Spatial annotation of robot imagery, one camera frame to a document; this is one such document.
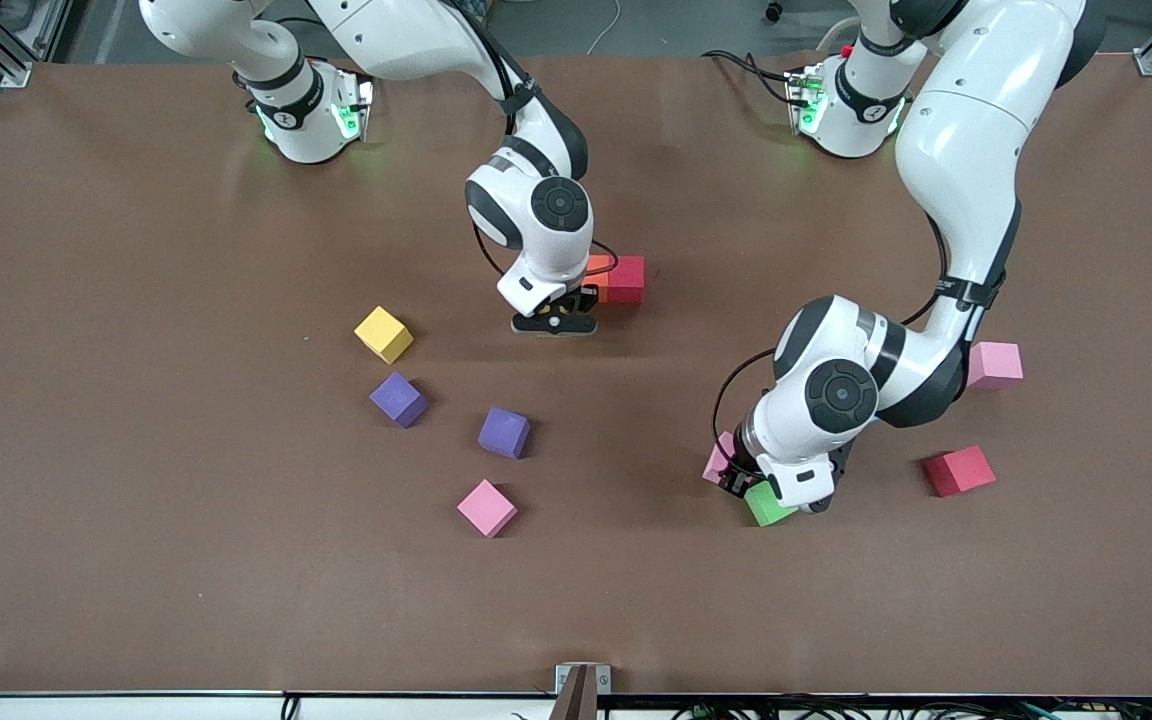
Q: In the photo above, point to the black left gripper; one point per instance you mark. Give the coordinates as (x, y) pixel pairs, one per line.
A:
(737, 477)

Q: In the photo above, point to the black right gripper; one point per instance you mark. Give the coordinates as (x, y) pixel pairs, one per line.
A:
(583, 294)

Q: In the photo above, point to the pink foam cube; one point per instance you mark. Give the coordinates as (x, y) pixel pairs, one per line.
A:
(486, 507)
(715, 462)
(998, 365)

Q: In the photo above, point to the orange foam cube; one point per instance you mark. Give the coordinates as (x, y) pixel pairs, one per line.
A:
(598, 268)

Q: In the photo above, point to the red foam cube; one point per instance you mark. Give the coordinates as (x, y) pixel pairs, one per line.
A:
(626, 280)
(959, 470)

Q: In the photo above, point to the purple foam cube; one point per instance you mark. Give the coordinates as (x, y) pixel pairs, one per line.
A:
(503, 431)
(397, 397)

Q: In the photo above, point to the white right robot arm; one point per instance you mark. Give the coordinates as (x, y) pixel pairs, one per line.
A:
(536, 240)

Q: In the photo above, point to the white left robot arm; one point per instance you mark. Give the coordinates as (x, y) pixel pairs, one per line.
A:
(966, 150)

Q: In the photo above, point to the green foam cube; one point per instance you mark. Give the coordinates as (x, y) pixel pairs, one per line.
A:
(764, 508)

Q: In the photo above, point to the yellow foam cube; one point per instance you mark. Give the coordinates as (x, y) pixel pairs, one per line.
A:
(382, 333)

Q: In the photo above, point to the black caster wheel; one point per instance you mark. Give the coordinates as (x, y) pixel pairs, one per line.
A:
(774, 10)

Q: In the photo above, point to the brown table cover mat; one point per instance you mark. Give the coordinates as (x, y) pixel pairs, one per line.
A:
(186, 550)

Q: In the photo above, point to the black left camera bracket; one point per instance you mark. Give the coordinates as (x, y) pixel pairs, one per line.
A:
(841, 465)

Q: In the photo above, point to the metal table edge bracket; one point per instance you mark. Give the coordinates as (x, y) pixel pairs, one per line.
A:
(582, 680)

